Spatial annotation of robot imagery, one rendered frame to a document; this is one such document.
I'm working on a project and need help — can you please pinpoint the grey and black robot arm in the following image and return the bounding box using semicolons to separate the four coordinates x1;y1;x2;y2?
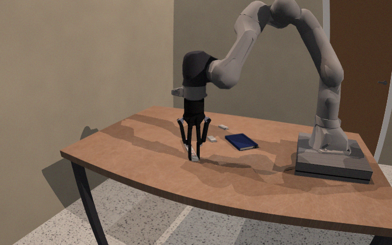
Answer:
171;0;351;155

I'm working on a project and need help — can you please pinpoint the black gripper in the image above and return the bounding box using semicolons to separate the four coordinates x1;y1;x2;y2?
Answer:
177;98;211;160

